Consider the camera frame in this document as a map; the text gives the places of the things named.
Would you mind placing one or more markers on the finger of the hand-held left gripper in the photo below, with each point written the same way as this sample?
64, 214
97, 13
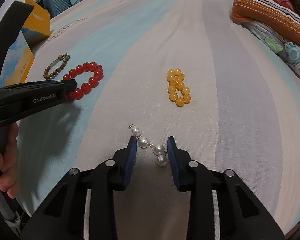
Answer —
70, 87

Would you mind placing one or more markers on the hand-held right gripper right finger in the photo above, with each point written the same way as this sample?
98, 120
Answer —
173, 165

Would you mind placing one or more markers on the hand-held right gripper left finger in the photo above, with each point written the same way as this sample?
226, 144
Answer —
131, 162

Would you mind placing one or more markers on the blue yellow cardboard box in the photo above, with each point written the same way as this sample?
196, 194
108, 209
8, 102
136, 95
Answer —
37, 22

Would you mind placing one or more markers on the person's left hand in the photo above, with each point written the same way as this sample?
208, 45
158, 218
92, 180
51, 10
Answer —
7, 160

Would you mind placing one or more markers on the striped bedsheet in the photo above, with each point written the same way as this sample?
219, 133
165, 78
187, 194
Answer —
215, 130

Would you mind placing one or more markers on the teal suitcase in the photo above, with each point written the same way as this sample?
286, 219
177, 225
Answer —
57, 2

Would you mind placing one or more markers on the floral quilt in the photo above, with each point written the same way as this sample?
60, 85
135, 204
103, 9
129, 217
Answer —
290, 52

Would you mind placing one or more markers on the stack of folded blankets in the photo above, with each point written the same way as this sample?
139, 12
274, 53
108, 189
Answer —
265, 12

